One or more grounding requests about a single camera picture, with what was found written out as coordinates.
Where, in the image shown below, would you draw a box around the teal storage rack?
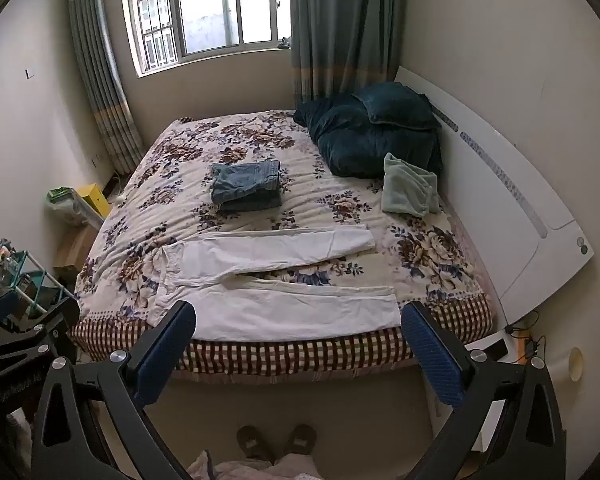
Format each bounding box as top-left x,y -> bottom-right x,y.
0,240 -> 76,321

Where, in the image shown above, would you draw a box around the floral bed blanket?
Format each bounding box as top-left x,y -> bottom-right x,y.
67,109 -> 496,386

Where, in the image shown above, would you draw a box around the small dark teal pillow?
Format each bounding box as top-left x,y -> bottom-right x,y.
352,81 -> 443,132

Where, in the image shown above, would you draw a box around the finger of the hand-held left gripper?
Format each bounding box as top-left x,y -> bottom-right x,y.
0,296 -> 81,361
0,288 -> 33,326

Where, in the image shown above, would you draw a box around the green plastic bag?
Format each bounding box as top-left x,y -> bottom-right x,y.
46,187 -> 103,231

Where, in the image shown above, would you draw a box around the black charger cable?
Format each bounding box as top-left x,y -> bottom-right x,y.
502,310 -> 548,362

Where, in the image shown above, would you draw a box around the white nightstand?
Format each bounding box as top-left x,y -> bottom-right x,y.
425,335 -> 531,456

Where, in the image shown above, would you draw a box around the dark teal blanket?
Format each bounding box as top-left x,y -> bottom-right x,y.
293,97 -> 443,178

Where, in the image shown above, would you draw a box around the yellow box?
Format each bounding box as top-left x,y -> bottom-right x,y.
76,183 -> 112,221

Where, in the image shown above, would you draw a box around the folded blue jeans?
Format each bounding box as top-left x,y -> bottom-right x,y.
211,160 -> 284,212

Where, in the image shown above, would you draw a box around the cardboard box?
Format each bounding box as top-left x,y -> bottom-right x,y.
55,225 -> 101,273

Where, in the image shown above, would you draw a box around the white bed headboard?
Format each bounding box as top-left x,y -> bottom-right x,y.
394,66 -> 596,326

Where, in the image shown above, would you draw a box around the grey-blue striped curtain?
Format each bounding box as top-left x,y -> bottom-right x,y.
290,0 -> 406,106
67,0 -> 146,176

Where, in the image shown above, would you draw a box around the light green cloth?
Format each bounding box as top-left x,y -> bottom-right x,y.
381,152 -> 443,218

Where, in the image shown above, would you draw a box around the person's light clothing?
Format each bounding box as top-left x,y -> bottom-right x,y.
187,450 -> 331,480

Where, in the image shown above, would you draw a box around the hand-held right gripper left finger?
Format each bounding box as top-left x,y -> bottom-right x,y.
30,301 -> 197,480

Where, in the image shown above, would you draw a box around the window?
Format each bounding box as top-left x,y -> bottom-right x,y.
120,0 -> 293,78

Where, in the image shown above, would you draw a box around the brown slipper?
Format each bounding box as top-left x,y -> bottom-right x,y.
286,424 -> 317,456
236,426 -> 276,463

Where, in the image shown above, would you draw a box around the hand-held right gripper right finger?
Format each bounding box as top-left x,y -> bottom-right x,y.
401,301 -> 567,480

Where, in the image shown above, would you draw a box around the white pants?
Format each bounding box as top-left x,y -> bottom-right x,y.
150,225 -> 402,343

